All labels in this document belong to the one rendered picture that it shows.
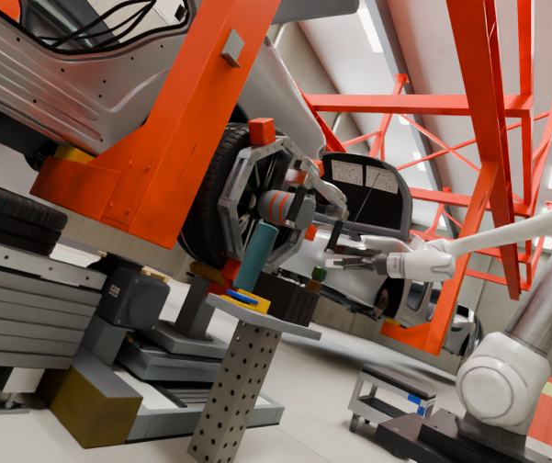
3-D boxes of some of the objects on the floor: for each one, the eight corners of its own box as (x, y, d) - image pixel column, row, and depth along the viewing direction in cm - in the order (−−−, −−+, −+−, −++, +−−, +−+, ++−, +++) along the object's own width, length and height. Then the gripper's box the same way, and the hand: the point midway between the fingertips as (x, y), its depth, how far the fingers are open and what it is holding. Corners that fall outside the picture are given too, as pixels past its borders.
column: (208, 447, 120) (259, 319, 126) (231, 466, 114) (283, 330, 120) (185, 451, 112) (241, 313, 118) (209, 471, 106) (265, 325, 112)
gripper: (393, 259, 143) (332, 258, 154) (386, 250, 132) (321, 249, 144) (392, 279, 141) (330, 276, 152) (384, 271, 130) (318, 268, 141)
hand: (334, 263), depth 146 cm, fingers closed
